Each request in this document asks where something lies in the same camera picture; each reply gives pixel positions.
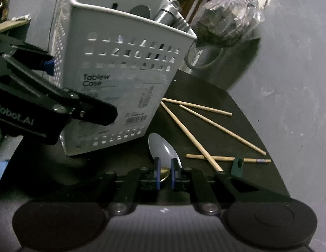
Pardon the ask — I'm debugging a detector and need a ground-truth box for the steel peeler with grey handle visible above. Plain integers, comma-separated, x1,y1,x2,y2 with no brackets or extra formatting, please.
154,0,190,32

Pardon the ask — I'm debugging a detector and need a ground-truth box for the gold spoon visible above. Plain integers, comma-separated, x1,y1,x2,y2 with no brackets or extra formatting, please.
160,167,170,182

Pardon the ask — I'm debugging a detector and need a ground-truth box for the steel spoon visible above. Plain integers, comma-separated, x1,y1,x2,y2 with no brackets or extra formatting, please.
129,5,151,19

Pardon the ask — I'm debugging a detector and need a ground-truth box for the purple-banded wooden chopstick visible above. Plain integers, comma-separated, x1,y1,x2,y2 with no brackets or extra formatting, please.
185,154,272,163

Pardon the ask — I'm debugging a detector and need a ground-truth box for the plain wooden chopstick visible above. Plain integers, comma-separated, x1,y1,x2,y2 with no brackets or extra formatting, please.
162,98,233,116
179,104,267,156

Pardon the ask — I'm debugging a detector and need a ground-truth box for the wooden side shelf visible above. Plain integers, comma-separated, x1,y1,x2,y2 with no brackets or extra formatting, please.
0,14,31,33

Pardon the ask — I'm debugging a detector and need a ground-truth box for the clear plastic bag of contents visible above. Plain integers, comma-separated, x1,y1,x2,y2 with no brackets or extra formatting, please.
191,0,268,47

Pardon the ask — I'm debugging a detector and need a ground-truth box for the white perforated utensil caddy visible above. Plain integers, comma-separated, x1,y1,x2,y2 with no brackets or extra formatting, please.
49,0,196,156

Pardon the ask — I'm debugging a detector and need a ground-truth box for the grey looped hose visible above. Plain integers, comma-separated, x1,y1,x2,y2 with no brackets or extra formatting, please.
183,40,228,71

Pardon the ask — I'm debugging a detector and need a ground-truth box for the green-handled utensil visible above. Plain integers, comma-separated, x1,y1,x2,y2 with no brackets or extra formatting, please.
231,157,244,177

